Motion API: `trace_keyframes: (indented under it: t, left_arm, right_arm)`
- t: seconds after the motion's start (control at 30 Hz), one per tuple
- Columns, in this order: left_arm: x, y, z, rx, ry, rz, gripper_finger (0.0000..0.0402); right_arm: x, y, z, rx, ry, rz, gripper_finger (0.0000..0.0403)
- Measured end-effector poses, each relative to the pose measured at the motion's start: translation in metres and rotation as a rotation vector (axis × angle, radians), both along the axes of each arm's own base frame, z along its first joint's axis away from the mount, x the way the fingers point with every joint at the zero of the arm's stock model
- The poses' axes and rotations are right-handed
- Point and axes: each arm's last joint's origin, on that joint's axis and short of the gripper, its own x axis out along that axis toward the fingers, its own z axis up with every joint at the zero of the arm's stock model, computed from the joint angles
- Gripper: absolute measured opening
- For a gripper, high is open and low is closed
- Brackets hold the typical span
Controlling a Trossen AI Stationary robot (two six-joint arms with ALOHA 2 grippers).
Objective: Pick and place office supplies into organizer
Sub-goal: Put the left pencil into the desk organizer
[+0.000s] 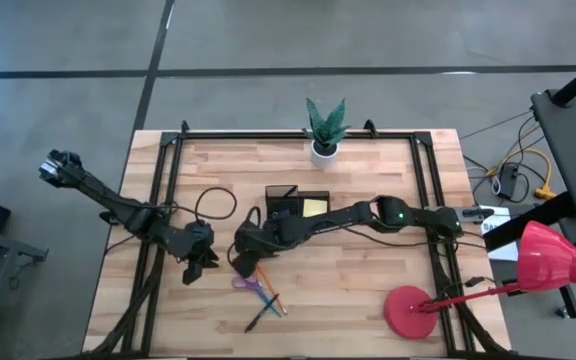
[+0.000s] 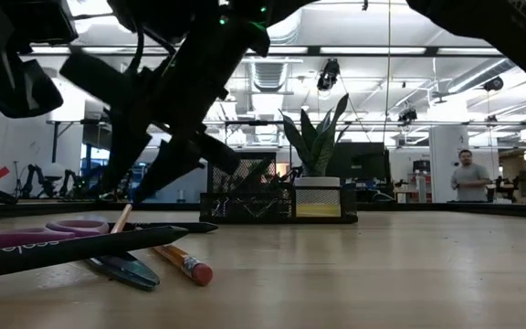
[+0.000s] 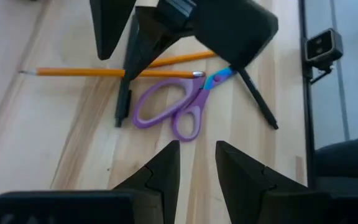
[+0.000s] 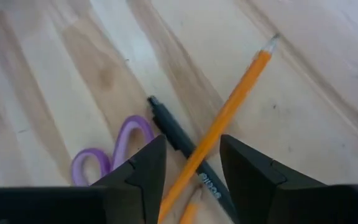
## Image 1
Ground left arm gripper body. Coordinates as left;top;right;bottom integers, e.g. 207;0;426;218
167;219;215;261

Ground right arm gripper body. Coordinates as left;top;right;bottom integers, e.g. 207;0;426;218
235;219;284;259

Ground purple handled scissors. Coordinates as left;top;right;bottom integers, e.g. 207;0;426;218
231;274;282;318

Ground orange pencil with pink eraser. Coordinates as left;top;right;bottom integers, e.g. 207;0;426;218
255;266;288;315

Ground black mesh desk organizer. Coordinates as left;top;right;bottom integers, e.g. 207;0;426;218
264;184;331;224

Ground black pen with white logo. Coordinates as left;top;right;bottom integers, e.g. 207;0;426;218
243;293;280;334

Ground yellow sticky note pad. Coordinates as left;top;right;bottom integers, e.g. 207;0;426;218
302;198;328;218

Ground white plant pot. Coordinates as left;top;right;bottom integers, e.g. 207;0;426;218
309;139;340;170

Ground green snake plant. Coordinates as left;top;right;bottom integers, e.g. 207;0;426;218
301;97;352;153

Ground red desk lamp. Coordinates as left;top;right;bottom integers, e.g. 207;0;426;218
383;220;576;340

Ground white paper sheet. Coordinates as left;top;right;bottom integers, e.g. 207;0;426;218
478;204;520;263

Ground black power brick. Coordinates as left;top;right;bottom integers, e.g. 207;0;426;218
496;162;521;201

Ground black slanted beam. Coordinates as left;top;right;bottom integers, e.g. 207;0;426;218
482;191;576;252

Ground black cart top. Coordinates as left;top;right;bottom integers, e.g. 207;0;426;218
530;88;576;220

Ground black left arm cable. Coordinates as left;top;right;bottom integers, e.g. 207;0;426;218
167;186;239;222

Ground black aluminium table frame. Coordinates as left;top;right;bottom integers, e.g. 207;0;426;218
81;119;514;359

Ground yellow extension cable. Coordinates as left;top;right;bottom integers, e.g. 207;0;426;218
485;147;558;201

